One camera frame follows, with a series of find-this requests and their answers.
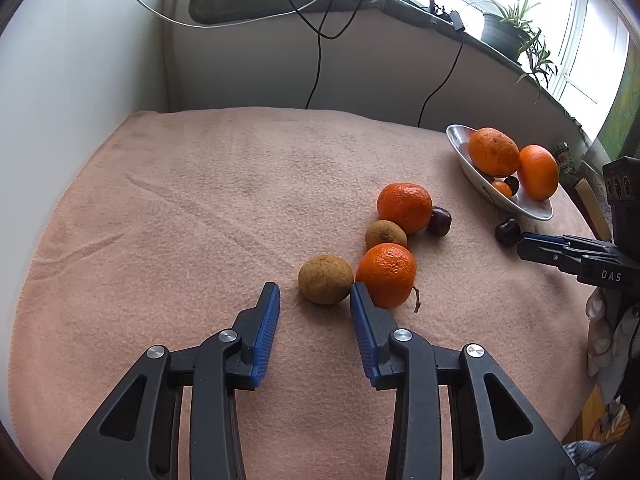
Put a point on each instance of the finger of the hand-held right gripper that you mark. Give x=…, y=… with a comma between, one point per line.
x=545, y=255
x=545, y=238

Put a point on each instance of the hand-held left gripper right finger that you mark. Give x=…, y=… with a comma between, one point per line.
x=362, y=330

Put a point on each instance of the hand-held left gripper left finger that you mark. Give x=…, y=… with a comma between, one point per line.
x=265, y=330

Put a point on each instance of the mandarin orange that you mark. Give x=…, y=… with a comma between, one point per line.
x=404, y=207
x=387, y=272

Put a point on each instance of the brown kiwi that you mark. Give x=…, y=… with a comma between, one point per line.
x=385, y=234
x=325, y=279

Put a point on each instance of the tiny orange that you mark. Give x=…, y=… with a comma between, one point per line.
x=501, y=189

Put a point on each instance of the large orange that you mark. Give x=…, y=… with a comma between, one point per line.
x=538, y=172
x=493, y=151

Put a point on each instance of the person's right hand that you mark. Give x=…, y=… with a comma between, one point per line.
x=597, y=305

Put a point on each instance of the small brown stem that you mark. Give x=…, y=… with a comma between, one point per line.
x=417, y=301

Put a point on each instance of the green snack bag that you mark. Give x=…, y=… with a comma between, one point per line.
x=562, y=157

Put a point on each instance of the pink blanket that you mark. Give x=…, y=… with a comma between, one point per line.
x=200, y=210

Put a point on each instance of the potted spider plant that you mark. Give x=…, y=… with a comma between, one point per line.
x=502, y=35

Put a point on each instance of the white board panel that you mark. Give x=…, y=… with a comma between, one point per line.
x=75, y=85

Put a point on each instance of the wall poster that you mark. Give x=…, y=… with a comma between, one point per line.
x=625, y=120

